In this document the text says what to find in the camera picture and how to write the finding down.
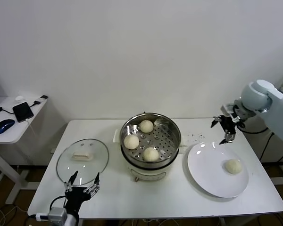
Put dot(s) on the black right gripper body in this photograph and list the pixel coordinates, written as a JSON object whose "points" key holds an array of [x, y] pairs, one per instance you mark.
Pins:
{"points": [[229, 124]]}

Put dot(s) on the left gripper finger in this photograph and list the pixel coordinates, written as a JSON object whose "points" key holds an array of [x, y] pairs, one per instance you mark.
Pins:
{"points": [[93, 188], [68, 186]]}

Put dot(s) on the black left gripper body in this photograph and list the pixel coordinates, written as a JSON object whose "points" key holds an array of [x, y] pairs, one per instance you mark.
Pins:
{"points": [[76, 196]]}

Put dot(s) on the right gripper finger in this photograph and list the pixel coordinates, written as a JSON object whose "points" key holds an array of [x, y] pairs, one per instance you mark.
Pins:
{"points": [[216, 120], [229, 137]]}

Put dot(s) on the glass pot lid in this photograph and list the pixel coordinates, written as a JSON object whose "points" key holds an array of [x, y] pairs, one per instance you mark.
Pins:
{"points": [[68, 164]]}

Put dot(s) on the white steamed baozi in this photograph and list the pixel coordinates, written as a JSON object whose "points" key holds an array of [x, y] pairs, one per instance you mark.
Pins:
{"points": [[131, 142], [233, 166], [146, 126], [151, 154]]}

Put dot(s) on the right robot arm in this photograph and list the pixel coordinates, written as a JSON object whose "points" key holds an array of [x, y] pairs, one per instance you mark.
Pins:
{"points": [[257, 94]]}

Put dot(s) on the steel steamer basket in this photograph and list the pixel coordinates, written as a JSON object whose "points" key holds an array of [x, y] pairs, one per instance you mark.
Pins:
{"points": [[167, 139]]}

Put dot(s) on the white round plate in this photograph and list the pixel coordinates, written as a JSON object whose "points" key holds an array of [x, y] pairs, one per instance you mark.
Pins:
{"points": [[202, 174]]}

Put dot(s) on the cream electric cooker base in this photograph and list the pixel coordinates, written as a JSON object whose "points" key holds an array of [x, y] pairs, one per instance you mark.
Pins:
{"points": [[148, 174]]}

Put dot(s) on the white side desk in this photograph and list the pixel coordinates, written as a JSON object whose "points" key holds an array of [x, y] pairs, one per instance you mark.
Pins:
{"points": [[11, 135]]}

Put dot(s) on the black smartphone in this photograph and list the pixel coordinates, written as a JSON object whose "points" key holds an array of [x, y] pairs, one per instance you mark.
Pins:
{"points": [[23, 111]]}

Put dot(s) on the blue computer mouse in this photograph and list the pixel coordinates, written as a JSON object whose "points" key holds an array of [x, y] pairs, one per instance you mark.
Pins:
{"points": [[4, 126]]}

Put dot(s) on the black USB adapter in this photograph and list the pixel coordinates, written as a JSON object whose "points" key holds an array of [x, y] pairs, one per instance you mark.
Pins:
{"points": [[44, 96]]}

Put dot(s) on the small white object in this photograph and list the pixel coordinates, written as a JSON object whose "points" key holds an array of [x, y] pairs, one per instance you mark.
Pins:
{"points": [[19, 98]]}

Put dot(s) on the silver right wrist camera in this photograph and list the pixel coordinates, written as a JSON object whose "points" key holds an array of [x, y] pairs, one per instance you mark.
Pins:
{"points": [[227, 109]]}

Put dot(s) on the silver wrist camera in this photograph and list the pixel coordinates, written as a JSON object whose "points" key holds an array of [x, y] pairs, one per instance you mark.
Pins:
{"points": [[227, 109], [57, 214]]}

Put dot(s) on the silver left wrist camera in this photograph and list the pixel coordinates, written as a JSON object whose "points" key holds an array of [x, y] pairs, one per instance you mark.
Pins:
{"points": [[57, 214]]}

